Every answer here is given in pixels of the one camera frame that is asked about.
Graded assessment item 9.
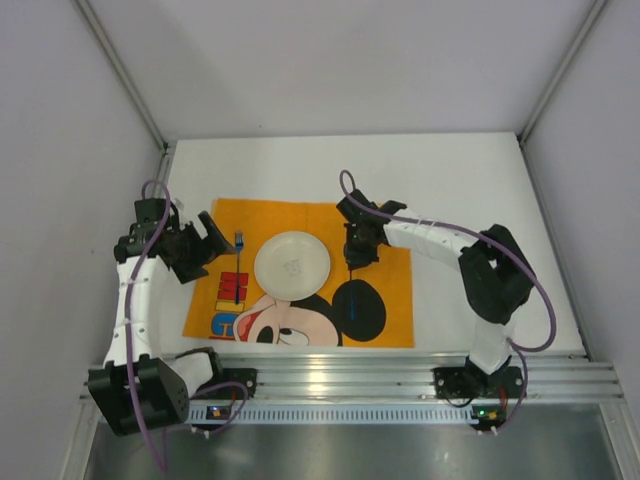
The blue metallic fork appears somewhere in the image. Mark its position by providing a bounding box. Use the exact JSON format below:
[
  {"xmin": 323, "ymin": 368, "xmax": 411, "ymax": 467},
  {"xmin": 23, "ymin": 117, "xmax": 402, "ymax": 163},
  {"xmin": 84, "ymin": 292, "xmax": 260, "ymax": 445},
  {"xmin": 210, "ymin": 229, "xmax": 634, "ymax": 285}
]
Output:
[{"xmin": 234, "ymin": 230, "xmax": 244, "ymax": 305}]

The blue metallic spoon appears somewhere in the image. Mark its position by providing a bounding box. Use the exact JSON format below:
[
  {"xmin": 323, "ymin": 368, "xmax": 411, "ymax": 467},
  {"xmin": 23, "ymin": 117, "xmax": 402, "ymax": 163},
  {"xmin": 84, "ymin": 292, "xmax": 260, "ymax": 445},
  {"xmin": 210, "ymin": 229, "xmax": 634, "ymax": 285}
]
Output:
[{"xmin": 349, "ymin": 268, "xmax": 356, "ymax": 321}]

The orange Mickey Mouse placemat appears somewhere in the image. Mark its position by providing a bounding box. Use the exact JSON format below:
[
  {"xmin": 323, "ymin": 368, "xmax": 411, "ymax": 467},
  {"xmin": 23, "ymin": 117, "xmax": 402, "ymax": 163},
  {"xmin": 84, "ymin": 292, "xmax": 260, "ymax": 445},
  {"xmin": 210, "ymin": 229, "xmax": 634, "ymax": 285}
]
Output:
[{"xmin": 183, "ymin": 198, "xmax": 414, "ymax": 348}]

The white round plate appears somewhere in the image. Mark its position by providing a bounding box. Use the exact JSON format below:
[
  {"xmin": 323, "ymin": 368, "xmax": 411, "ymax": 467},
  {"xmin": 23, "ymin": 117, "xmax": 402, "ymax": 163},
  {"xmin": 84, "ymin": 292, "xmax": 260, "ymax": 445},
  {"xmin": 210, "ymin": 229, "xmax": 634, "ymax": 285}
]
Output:
[{"xmin": 254, "ymin": 231, "xmax": 331, "ymax": 302}]

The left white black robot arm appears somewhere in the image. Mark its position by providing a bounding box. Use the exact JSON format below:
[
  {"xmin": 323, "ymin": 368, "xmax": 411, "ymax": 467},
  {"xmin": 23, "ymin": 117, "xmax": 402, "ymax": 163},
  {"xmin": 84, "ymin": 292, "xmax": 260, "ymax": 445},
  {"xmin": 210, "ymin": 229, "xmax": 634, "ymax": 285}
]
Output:
[{"xmin": 88, "ymin": 198, "xmax": 233, "ymax": 436}]

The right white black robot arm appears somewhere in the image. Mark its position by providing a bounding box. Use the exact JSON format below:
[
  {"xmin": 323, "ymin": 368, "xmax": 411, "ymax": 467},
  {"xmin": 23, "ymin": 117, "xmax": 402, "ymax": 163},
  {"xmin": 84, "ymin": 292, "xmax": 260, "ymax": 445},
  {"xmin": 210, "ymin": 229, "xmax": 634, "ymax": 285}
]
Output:
[{"xmin": 336, "ymin": 189, "xmax": 534, "ymax": 382}]

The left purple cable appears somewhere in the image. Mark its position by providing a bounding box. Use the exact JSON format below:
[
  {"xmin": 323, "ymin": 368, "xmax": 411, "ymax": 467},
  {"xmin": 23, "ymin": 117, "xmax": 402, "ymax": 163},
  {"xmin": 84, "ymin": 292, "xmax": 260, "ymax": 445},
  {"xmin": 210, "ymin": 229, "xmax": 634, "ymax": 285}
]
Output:
[{"xmin": 125, "ymin": 178, "xmax": 250, "ymax": 476}]

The purple cable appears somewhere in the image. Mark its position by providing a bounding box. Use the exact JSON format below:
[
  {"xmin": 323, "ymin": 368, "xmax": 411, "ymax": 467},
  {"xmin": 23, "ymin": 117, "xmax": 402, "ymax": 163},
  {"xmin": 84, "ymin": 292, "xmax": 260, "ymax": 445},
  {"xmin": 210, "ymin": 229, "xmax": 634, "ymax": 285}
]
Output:
[
  {"xmin": 125, "ymin": 178, "xmax": 250, "ymax": 476},
  {"xmin": 339, "ymin": 169, "xmax": 558, "ymax": 436}
]

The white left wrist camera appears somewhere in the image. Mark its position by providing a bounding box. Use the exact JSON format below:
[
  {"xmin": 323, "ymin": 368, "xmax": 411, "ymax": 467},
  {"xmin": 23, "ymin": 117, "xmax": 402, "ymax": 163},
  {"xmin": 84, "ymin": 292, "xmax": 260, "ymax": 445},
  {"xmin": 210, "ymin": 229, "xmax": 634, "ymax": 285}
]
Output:
[{"xmin": 172, "ymin": 198, "xmax": 190, "ymax": 223}]

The left aluminium frame post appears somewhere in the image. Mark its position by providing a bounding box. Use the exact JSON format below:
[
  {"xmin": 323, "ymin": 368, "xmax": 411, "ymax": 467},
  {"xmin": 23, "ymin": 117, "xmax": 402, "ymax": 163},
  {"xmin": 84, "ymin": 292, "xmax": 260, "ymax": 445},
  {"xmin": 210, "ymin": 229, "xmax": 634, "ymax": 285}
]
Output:
[{"xmin": 71, "ymin": 0, "xmax": 169, "ymax": 154}]

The aluminium frame post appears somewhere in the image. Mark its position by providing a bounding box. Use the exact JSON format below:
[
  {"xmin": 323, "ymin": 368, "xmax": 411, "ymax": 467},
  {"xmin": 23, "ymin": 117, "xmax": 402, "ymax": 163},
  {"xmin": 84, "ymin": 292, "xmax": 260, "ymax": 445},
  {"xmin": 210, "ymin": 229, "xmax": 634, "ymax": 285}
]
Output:
[
  {"xmin": 71, "ymin": 0, "xmax": 169, "ymax": 154},
  {"xmin": 517, "ymin": 0, "xmax": 612, "ymax": 146}
]

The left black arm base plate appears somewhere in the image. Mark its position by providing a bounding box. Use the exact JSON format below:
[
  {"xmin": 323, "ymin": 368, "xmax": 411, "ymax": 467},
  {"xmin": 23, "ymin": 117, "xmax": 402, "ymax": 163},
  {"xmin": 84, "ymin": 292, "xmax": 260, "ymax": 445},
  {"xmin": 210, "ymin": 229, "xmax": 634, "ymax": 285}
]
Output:
[{"xmin": 193, "ymin": 368, "xmax": 258, "ymax": 400}]

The aluminium mounting rail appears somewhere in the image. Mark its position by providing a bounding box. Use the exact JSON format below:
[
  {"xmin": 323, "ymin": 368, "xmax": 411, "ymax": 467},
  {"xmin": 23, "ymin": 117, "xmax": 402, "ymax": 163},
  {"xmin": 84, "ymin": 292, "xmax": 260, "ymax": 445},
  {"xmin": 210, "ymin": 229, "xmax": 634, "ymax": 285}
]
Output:
[{"xmin": 79, "ymin": 352, "xmax": 625, "ymax": 403}]

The perforated grey cable duct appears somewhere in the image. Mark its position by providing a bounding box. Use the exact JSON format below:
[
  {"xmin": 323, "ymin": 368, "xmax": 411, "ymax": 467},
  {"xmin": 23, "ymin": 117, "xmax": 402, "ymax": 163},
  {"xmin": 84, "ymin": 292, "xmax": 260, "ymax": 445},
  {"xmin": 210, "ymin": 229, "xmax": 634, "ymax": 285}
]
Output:
[{"xmin": 184, "ymin": 403, "xmax": 507, "ymax": 425}]

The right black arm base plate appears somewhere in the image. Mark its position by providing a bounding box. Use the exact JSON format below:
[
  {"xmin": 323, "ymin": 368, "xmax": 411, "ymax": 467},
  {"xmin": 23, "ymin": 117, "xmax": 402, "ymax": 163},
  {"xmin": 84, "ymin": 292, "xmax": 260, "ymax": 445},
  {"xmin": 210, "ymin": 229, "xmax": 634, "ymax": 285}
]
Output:
[{"xmin": 433, "ymin": 366, "xmax": 524, "ymax": 401}]

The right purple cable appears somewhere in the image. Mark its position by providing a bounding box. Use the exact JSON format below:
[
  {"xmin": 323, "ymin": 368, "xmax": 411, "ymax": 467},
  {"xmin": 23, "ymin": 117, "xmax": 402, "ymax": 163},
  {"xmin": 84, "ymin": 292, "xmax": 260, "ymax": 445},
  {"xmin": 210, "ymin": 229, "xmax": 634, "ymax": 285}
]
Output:
[{"xmin": 339, "ymin": 169, "xmax": 558, "ymax": 436}]

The right aluminium frame post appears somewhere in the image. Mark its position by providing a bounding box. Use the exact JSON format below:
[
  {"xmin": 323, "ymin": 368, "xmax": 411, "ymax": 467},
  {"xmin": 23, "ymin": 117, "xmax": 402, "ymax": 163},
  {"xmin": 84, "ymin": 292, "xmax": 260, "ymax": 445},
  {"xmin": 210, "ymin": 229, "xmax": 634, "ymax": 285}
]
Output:
[{"xmin": 517, "ymin": 0, "xmax": 612, "ymax": 146}]

